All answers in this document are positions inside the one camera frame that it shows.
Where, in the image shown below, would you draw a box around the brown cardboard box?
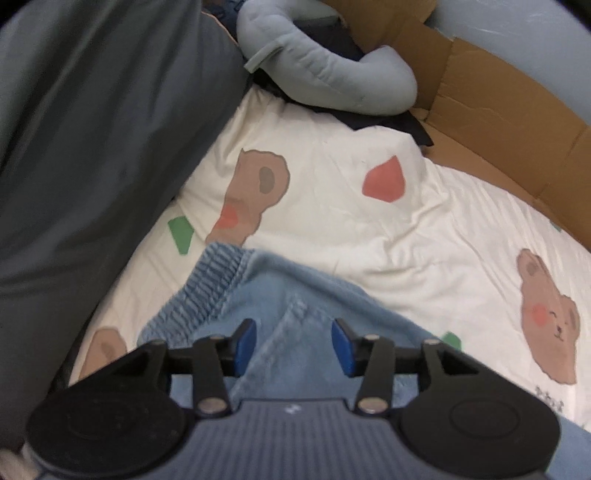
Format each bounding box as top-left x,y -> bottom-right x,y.
323,0 -> 591,252

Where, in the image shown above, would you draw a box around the cream printed bedsheet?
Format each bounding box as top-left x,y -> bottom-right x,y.
69,85 -> 591,435

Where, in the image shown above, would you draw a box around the black cloth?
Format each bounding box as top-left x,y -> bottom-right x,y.
252,18 -> 435,148

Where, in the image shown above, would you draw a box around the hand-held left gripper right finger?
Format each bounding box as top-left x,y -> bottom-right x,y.
331,318 -> 478,416

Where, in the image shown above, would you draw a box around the light blue denim pants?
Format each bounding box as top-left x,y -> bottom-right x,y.
137,244 -> 591,480

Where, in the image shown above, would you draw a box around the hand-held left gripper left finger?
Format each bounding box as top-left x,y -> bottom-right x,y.
107,318 -> 257,416

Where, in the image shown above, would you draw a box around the grey plush pillow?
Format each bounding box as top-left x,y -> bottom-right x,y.
236,0 -> 419,116

